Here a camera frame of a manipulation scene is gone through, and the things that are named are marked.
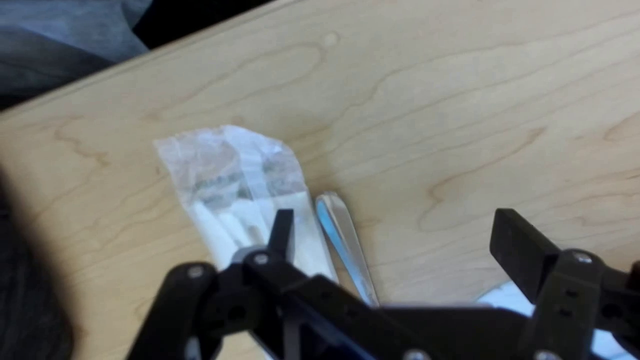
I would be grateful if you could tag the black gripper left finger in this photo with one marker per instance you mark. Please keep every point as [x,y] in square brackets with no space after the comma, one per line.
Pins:
[201,300]

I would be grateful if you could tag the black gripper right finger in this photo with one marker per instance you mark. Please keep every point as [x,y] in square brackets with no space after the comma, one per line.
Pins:
[567,292]

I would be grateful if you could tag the clear plastic cutlery packet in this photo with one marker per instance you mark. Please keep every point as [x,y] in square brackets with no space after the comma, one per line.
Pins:
[233,180]

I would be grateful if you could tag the blue grey cloth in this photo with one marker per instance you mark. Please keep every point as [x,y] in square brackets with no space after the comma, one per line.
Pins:
[60,32]

